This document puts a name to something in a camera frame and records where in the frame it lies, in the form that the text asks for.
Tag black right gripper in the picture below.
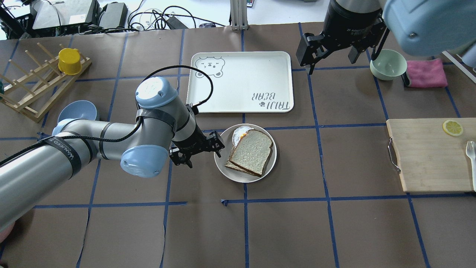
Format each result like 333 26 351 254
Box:
296 0 390 75

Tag cream bear tray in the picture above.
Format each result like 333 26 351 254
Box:
186 51 294 113

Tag wooden cup rack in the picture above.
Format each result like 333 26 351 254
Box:
1 42 92 123

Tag pink cloth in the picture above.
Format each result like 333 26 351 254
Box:
401 59 448 88

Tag blue bowl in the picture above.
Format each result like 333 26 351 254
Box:
57 100 100 123

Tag lemon slice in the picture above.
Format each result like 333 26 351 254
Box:
442 120 464 136

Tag wooden cutting board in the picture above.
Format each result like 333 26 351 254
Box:
386 118 476 193

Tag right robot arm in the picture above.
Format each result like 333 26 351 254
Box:
296 0 476 74

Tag cream round plate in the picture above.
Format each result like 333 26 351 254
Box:
214 124 278 183

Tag black power adapter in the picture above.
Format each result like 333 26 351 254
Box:
98 2 128 28

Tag white bread slice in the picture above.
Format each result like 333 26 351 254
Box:
228 130 273 176

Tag pink bowl with ice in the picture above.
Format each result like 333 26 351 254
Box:
0 222 16 243

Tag black computer box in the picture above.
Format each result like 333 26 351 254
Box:
32 0 100 30

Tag green bowl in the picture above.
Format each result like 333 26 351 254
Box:
370 49 407 81

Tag bread slice on plate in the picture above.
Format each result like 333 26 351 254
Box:
225 160 261 177

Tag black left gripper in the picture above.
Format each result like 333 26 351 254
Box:
169 127 225 168

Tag aluminium frame post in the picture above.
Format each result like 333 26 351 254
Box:
229 0 249 31

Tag fried egg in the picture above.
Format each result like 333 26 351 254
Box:
232 125 254 147

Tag yellow mug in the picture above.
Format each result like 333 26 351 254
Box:
58 48 82 75

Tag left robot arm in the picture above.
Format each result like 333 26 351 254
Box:
0 77 225 230

